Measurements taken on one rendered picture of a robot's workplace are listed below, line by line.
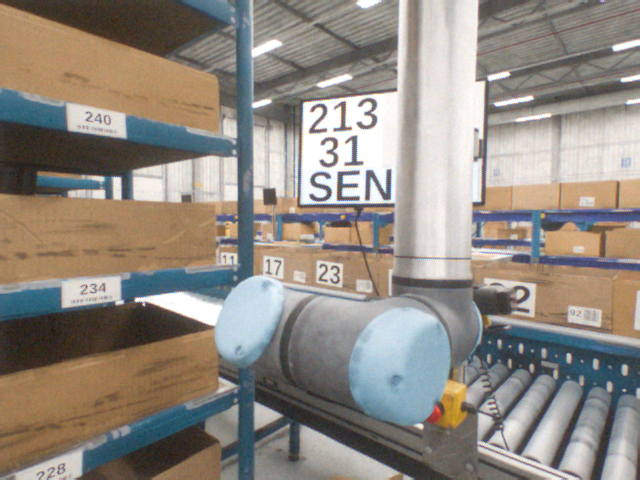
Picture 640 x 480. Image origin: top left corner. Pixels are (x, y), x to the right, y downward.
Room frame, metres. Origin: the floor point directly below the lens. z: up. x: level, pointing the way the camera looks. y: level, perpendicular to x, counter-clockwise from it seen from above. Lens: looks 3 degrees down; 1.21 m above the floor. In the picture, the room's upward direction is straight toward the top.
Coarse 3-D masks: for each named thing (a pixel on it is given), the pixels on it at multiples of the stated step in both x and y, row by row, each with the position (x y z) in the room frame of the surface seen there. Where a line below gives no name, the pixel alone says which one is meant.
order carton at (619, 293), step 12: (624, 276) 1.32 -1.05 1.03; (636, 276) 1.30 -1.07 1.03; (624, 288) 1.10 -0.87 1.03; (636, 288) 1.08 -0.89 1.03; (624, 300) 1.10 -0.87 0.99; (636, 300) 1.08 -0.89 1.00; (612, 312) 1.12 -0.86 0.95; (624, 312) 1.09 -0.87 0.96; (612, 324) 1.11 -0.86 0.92; (624, 324) 1.09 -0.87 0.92; (624, 336) 1.09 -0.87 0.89; (636, 336) 1.08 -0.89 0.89
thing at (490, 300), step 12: (480, 288) 0.72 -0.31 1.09; (492, 288) 0.71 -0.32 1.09; (504, 288) 0.73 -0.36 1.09; (480, 300) 0.71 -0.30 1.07; (492, 300) 0.70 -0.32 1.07; (504, 300) 0.69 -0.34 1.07; (516, 300) 0.72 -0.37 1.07; (480, 312) 0.72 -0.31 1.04; (492, 312) 0.70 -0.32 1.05; (504, 312) 0.69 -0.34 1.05
